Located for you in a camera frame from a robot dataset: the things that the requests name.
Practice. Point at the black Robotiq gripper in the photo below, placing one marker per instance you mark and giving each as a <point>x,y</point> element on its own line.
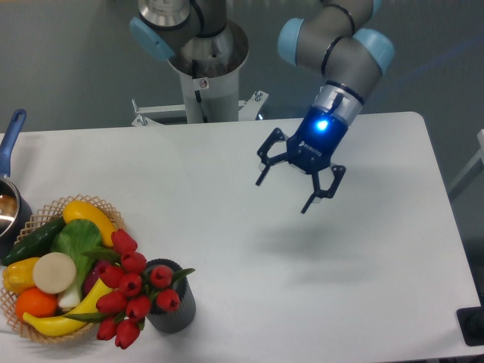
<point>315,145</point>

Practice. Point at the red tulip bouquet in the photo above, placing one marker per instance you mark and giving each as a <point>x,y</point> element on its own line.
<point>123,312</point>

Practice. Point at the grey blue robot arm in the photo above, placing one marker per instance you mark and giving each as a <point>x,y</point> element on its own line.
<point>335,44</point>

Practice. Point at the dark grey ribbed vase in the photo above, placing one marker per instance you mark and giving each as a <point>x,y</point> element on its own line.
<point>172,307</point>

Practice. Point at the black device at edge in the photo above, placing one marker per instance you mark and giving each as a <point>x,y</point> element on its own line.
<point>471,325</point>

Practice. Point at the yellow squash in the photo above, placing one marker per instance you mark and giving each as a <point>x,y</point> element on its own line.
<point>78,209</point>

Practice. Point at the green bok choy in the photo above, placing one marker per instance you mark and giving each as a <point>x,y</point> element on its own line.
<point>77,237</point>

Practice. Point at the purple eggplant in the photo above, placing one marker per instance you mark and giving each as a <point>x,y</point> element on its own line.
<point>93,276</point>

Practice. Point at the woven wicker basket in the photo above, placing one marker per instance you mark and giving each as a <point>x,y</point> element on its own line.
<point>44,215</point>

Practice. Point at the beige round disc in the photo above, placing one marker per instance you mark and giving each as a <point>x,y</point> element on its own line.
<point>54,273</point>

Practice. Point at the green cucumber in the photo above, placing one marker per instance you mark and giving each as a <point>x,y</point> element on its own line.
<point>35,244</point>

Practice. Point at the yellow banana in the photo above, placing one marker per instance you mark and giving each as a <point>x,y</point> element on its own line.
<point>59,326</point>

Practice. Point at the orange fruit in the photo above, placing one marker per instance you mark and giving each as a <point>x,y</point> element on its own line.
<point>37,303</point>

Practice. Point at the yellow bell pepper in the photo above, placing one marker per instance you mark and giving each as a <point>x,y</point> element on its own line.
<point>18,276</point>

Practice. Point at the white metal base frame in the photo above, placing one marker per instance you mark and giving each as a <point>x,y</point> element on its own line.
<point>250,109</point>

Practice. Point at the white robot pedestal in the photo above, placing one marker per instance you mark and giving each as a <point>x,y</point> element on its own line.
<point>208,70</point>

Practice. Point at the white frame at right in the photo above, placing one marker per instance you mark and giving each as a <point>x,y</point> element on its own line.
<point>471,169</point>

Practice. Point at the blue handled saucepan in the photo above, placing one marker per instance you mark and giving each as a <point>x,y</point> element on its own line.
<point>15,211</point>

